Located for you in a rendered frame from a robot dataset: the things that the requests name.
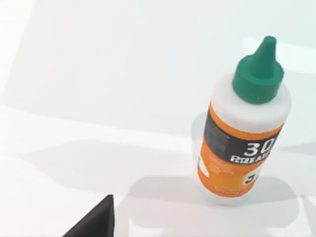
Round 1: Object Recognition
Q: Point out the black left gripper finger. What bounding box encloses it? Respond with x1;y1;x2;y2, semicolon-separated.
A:
62;194;116;237

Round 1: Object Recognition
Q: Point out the white bottle with green cap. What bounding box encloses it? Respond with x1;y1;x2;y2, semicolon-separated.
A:
197;36;292;207

